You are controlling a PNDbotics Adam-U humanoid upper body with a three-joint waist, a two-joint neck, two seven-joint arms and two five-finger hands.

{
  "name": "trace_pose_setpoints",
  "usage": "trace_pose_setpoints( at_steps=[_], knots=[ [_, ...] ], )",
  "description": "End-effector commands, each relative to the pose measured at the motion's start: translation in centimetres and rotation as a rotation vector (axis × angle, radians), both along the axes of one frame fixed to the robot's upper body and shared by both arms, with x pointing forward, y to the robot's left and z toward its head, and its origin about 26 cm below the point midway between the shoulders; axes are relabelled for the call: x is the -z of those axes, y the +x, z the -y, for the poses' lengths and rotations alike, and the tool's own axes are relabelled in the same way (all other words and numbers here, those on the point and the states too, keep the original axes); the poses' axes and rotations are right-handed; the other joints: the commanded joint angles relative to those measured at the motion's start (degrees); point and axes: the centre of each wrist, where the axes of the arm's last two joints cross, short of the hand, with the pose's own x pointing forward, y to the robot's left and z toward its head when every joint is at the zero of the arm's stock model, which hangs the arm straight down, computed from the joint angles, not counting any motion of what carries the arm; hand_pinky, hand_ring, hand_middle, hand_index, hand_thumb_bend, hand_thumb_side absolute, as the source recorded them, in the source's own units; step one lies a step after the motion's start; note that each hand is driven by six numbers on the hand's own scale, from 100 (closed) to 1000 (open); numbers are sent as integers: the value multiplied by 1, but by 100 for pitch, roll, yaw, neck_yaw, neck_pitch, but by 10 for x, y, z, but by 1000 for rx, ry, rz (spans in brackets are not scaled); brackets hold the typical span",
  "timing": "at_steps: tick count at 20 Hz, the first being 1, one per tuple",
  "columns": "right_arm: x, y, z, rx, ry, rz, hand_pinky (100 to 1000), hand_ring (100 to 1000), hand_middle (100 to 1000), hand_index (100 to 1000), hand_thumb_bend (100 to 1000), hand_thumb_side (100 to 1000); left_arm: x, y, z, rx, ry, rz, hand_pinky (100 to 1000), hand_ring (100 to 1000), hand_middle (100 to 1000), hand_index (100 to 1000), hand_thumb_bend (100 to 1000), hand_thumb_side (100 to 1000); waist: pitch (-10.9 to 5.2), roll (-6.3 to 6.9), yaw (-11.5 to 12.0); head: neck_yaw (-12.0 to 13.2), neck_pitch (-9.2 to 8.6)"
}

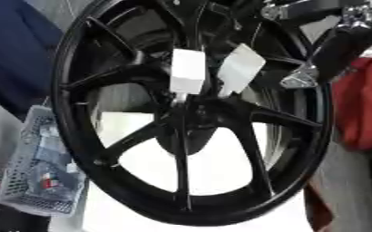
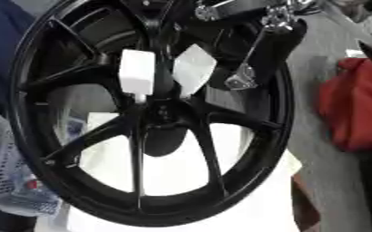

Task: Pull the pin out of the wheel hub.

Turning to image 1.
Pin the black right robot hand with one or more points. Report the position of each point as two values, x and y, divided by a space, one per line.
348 45

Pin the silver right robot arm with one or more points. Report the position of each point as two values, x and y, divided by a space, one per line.
311 9

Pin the white pin with slanted head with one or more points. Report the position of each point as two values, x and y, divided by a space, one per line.
241 69

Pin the white pin with square head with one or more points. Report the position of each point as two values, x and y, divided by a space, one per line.
188 71

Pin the black spoked wheel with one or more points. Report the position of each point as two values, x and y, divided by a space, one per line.
115 178

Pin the red fabric item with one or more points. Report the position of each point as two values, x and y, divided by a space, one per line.
366 102

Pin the person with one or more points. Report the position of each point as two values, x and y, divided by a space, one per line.
14 54

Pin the white plastic mesh basket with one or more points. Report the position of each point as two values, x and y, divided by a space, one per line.
35 169

